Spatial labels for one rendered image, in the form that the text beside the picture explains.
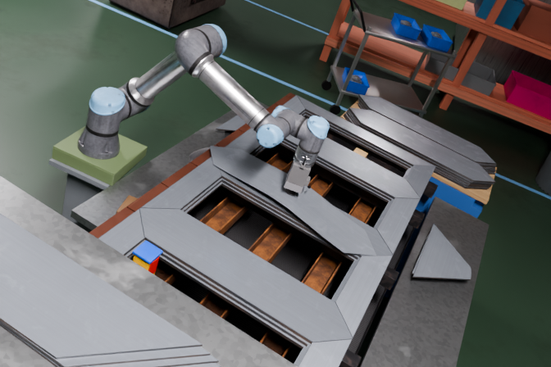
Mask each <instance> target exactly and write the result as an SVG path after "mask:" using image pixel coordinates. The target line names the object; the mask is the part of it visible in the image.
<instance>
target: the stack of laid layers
mask: <svg viewBox="0 0 551 367"><path fill-rule="evenodd" d="M300 115H301V116H303V117H304V116H306V117H307V118H310V117H311V116H317V115H316V114H314V113H312V112H310V111H309V110H307V109H305V110H304V111H302V112H301V113H300ZM319 117H320V116H319ZM327 121H328V120H327ZM328 123H329V125H330V127H329V129H330V130H332V131H334V132H336V133H337V134H340V135H342V136H344V137H345V138H347V139H349V140H351V141H353V142H355V143H357V144H359V145H361V146H363V147H364V148H366V149H368V150H370V151H372V152H374V153H376V154H378V155H380V156H382V157H384V158H385V159H387V160H389V161H392V162H393V163H395V164H397V165H399V166H401V167H403V168H404V169H406V170H407V171H406V173H405V175H404V176H403V178H405V179H406V178H407V176H408V174H409V172H410V170H411V169H412V167H413V164H411V163H409V162H407V161H405V160H403V159H401V158H399V157H397V156H395V155H393V154H392V153H390V152H387V151H386V150H384V149H382V148H380V147H377V146H376V145H374V144H372V143H370V142H368V141H367V140H365V139H363V138H360V137H358V136H357V135H355V134H352V133H351V132H349V131H347V130H346V129H343V128H341V127H339V126H338V125H335V124H333V123H331V122H330V121H328ZM280 145H282V146H284V147H286V148H288V149H289V150H291V151H293V152H296V150H297V147H298V145H297V144H295V143H292V142H290V141H289V140H288V139H286V138H285V139H284V140H283V141H282V142H281V143H280ZM265 149H266V148H265V147H263V146H261V145H260V146H259V147H257V148H256V149H255V150H254V151H252V152H251V153H250V154H251V155H253V156H258V155H259V154H260V153H261V152H263V151H264V150H265ZM315 164H317V165H319V166H321V167H323V168H324V169H326V170H328V171H330V172H332V173H333V174H336V175H338V176H339V177H341V178H342V179H345V180H347V181H349V182H350V183H352V184H354V185H356V186H358V187H359V188H361V189H363V190H365V191H367V192H369V193H370V194H372V195H374V196H376V197H378V198H380V199H381V200H383V201H385V202H388V204H387V205H386V207H385V209H384V210H383V212H382V214H381V215H380V218H379V219H378V220H377V222H376V224H375V226H374V228H372V227H371V226H370V225H368V224H365V223H364V222H362V221H360V220H358V219H357V218H355V217H353V216H351V215H350V214H348V213H346V212H344V211H342V210H340V209H339V208H337V207H336V208H337V209H338V210H339V211H341V212H342V213H343V214H345V215H346V216H347V217H348V218H349V219H351V220H352V221H354V222H355V223H356V224H358V225H360V226H361V227H362V228H364V229H365V230H366V232H367V235H368V237H369V239H370V241H371V244H372V246H373V247H374V249H375V252H376V254H377V255H378V256H392V255H393V254H392V252H391V251H390V249H389V248H388V246H387V245H386V243H385V241H384V239H383V238H382V237H381V235H380V233H379V232H378V230H377V228H378V227H379V225H380V222H381V221H382V220H383V218H384V216H385V214H386V212H387V210H388V209H389V207H390V205H391V204H392V202H393V200H394V199H395V197H393V196H391V195H389V194H388V193H385V192H383V191H382V190H380V189H378V188H376V187H374V186H372V185H371V184H369V183H367V182H365V181H363V180H361V179H359V178H358V177H356V176H354V175H352V174H350V173H349V172H347V171H345V170H342V169H340V168H339V167H338V166H336V165H333V164H331V163H329V162H328V161H326V160H324V159H322V158H320V157H319V156H317V158H316V161H315ZM219 170H220V172H221V177H220V178H219V179H218V180H217V181H215V182H214V183H213V184H211V185H210V186H209V187H208V188H206V189H205V190H204V191H202V192H201V193H200V194H198V195H197V196H196V197H195V198H194V199H193V200H192V201H190V202H189V203H188V204H186V205H185V206H184V207H182V208H181V210H182V211H184V212H186V213H187V214H188V213H189V212H190V211H191V210H192V209H193V208H195V207H196V206H197V205H198V204H200V203H201V202H202V201H203V200H205V199H206V198H207V197H208V196H210V195H211V194H212V193H214V192H215V191H216V190H217V189H218V188H219V187H220V186H223V187H224V188H227V189H229V190H230V191H231V192H233V193H235V194H237V195H239V196H240V197H242V198H244V199H245V200H247V201H249V202H251V203H252V204H254V205H255V206H258V207H260V208H261V209H263V210H264V211H266V212H268V213H270V214H272V215H273V216H275V217H276V218H278V219H280V220H282V221H284V222H285V223H287V224H289V225H291V226H292V227H294V228H296V229H297V230H299V231H301V232H303V233H305V234H306V235H308V236H309V237H311V238H313V239H315V240H317V241H318V242H320V243H322V244H324V245H325V246H327V247H328V248H330V249H332V250H334V251H336V252H338V253H339V254H340V255H342V256H345V257H346V258H348V259H350V260H351V261H353V263H352V265H351V267H350V268H349V270H348V272H347V274H346V275H345V277H344V279H343V281H342V282H341V284H340V285H339V287H338V289H337V291H336V292H335V294H334V296H333V297H332V299H331V300H332V301H334V302H336V300H337V298H338V296H339V295H340V293H341V291H342V290H343V288H344V285H345V284H346V283H347V281H348V279H349V277H350V275H351V273H352V272H353V270H354V268H355V267H356V265H357V263H358V262H359V260H360V258H361V256H366V255H358V254H349V253H343V252H342V251H341V250H339V249H338V248H337V247H335V246H334V245H332V244H331V243H330V242H328V241H327V240H326V239H324V238H323V237H322V236H321V235H320V234H319V233H317V232H316V231H315V230H314V229H312V228H311V227H310V226H309V225H307V224H306V223H305V222H303V221H302V220H301V219H300V218H298V217H297V216H296V215H295V214H294V213H293V212H292V211H290V210H289V209H288V208H287V207H285V206H283V205H282V204H280V203H279V202H278V201H276V200H275V199H273V198H272V197H270V196H268V195H267V194H265V193H263V192H261V191H259V190H258V189H256V188H254V187H252V186H251V185H249V184H247V183H245V182H243V181H242V180H240V179H237V178H235V177H234V176H232V175H231V174H228V173H226V172H225V171H224V170H221V169H220V168H219ZM145 241H148V242H150V243H151V244H152V245H154V246H156V247H158V248H159V249H161V250H163V253H162V254H161V255H160V257H159V259H160V260H161V261H164V262H165V263H167V264H168V265H169V266H171V267H173V268H174V269H176V270H178V271H179V272H181V273H182V274H184V275H185V276H187V277H189V278H190V279H192V280H193V281H195V282H196V283H198V284H200V285H201V286H203V287H205V288H206V289H207V290H209V291H211V292H213V293H214V294H216V295H217V296H219V297H220V298H222V299H223V300H225V301H227V302H229V303H230V304H231V305H232V306H235V307H236V308H238V309H239V310H241V311H242V312H244V313H245V314H247V315H249V316H251V317H252V318H254V319H255V320H256V321H258V322H260V323H261V324H263V325H265V326H267V327H268V328H269V329H271V330H272V331H274V332H276V333H278V334H279V335H280V336H282V337H283V338H285V339H287V340H288V341H290V342H292V343H293V344H294V345H296V346H298V347H300V348H301V349H302V350H301V352H300V353H299V355H298V358H297V359H296V361H295V362H294V365H297V366H299V364H300V363H301V361H302V359H303V357H304V356H305V354H306V352H307V350H308V348H309V347H310V346H311V344H312V342H311V341H310V340H308V339H307V338H305V337H304V336H302V335H301V334H299V333H297V332H295V331H294V330H292V329H291V328H289V327H288V326H286V325H284V324H282V323H281V322H280V321H278V320H277V319H275V318H273V317H271V316H270V315H268V314H267V313H265V312H264V311H262V310H260V309H258V308H257V307H256V306H254V305H252V304H251V303H249V302H248V301H245V300H244V299H243V298H242V297H239V296H238V295H236V294H235V293H233V292H232V291H230V290H229V289H227V288H225V287H223V286H222V285H220V284H219V283H217V282H216V281H214V280H213V279H210V278H209V277H207V276H206V275H205V274H203V273H201V272H200V271H198V270H196V269H195V268H194V267H192V266H190V265H188V264H187V263H185V262H183V261H182V260H181V259H179V258H177V257H176V256H174V255H172V254H170V252H168V251H166V250H164V249H163V248H161V247H159V246H158V245H157V244H155V243H154V242H151V241H150V240H148V239H147V238H144V239H143V240H142V241H140V242H139V243H138V244H136V245H135V246H134V247H132V248H131V249H130V250H129V251H127V252H126V254H124V256H126V257H128V258H129V259H131V260H133V259H134V254H133V253H132V252H133V250H134V249H136V248H137V247H138V246H140V245H141V244H142V243H143V242H145Z"/></svg>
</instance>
